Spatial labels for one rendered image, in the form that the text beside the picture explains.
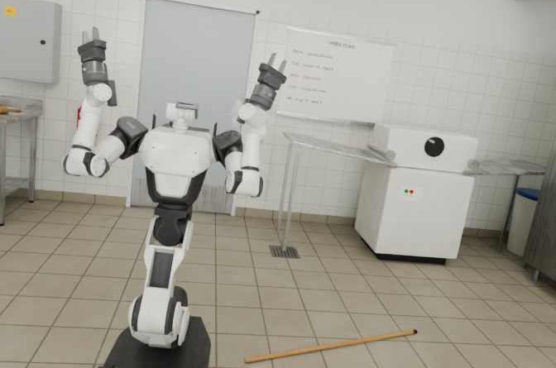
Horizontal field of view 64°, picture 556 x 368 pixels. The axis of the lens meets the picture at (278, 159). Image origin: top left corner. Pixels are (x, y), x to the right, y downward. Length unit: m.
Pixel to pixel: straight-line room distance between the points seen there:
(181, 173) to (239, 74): 2.76
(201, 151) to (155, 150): 0.18
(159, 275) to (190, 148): 0.54
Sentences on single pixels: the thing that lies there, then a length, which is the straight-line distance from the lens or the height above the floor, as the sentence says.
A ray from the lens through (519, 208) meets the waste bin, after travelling 5.31.
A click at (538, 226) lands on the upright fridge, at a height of 0.52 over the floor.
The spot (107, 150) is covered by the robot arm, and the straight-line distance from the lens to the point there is 1.77.
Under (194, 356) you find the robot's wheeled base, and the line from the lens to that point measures 2.32.
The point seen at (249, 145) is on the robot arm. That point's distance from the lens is 1.61.
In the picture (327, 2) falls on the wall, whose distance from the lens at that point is 4.59.
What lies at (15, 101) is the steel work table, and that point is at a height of 0.94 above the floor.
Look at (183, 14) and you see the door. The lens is 4.48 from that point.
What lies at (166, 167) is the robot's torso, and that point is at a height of 1.10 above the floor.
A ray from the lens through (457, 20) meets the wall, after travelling 5.09.
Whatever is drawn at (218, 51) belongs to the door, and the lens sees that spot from 4.45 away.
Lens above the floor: 1.53
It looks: 11 degrees down
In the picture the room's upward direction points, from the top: 8 degrees clockwise
